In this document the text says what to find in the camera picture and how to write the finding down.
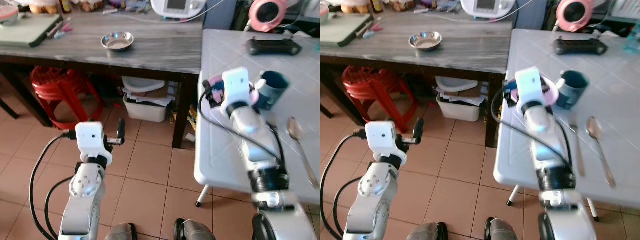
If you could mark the robot right leg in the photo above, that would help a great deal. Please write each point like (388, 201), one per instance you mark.
(195, 231)
(502, 230)

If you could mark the red plastic stool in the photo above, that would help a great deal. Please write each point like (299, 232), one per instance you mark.
(52, 82)
(365, 82)

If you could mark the dark wooden grey-topped table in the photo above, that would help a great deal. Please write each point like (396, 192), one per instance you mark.
(165, 50)
(475, 50)

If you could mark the bag of bread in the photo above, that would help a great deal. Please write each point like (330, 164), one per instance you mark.
(44, 6)
(355, 6)

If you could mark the pink rimmed bowl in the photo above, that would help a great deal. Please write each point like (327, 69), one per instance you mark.
(7, 15)
(324, 15)

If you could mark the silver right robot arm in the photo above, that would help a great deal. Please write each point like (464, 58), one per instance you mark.
(260, 150)
(550, 150)

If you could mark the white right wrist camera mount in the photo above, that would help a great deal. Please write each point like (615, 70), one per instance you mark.
(530, 85)
(236, 85)

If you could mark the stainless steel bowl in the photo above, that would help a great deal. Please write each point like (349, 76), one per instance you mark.
(118, 42)
(425, 41)

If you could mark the white kitchen appliance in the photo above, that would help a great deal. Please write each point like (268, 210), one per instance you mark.
(177, 7)
(487, 7)

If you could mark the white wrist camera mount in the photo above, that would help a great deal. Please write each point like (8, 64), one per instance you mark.
(381, 137)
(530, 85)
(91, 137)
(236, 85)

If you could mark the metal fork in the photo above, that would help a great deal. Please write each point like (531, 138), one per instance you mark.
(578, 150)

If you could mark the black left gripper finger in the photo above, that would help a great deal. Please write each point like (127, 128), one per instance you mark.
(419, 130)
(121, 130)

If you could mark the teal mug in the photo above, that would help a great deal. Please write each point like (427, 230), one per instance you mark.
(272, 90)
(572, 90)

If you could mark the white plastic storage bin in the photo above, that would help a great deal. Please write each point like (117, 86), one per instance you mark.
(457, 111)
(145, 111)

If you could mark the white folding table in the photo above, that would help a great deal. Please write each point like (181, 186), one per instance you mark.
(220, 150)
(625, 125)

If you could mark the round pink fan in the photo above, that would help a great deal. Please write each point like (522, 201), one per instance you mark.
(564, 22)
(256, 22)

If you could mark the translucent blue bottle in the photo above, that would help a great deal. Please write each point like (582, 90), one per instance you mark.
(634, 40)

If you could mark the pink clip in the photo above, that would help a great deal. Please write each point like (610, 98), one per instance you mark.
(372, 30)
(64, 30)

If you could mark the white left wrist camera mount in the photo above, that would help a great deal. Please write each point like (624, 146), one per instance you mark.
(381, 137)
(91, 137)

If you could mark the dark bottle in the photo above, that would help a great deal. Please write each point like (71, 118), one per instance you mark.
(376, 6)
(65, 6)

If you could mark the metal spoon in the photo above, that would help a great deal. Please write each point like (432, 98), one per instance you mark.
(594, 128)
(294, 129)

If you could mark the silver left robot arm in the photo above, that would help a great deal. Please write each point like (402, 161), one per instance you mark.
(370, 200)
(82, 200)

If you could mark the white plastic basin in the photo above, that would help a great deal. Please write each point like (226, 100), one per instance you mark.
(456, 83)
(142, 84)

